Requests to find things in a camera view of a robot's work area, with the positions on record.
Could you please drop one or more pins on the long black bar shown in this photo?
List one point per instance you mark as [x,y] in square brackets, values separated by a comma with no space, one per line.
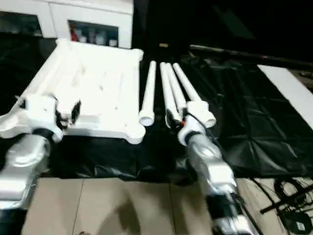
[244,55]

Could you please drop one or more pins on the black plastic mat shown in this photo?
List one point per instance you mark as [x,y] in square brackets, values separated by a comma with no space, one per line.
[254,127]

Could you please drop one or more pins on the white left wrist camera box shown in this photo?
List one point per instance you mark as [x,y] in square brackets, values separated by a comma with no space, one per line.
[41,112]

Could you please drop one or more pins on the red bottle in cabinet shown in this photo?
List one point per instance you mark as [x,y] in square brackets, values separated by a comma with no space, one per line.
[74,34]

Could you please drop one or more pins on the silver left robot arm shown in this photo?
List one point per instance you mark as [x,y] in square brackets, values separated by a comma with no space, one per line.
[24,161]

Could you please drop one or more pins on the white plastic table leg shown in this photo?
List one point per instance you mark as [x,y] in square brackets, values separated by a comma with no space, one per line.
[148,93]
[176,90]
[188,88]
[166,88]

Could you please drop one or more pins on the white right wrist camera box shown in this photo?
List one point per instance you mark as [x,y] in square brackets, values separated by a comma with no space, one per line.
[193,122]

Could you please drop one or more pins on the small tan label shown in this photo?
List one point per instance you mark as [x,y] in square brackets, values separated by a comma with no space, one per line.
[163,45]

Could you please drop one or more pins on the white plastic table top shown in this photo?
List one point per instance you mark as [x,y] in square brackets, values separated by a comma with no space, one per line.
[102,83]

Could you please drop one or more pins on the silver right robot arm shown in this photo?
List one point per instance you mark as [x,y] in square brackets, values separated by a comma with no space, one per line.
[215,171]

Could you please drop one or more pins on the white cabinet with glass doors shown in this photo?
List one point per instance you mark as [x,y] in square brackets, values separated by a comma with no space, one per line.
[54,12]

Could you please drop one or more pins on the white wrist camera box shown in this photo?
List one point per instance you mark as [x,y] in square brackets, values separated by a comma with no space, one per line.
[41,112]
[193,122]

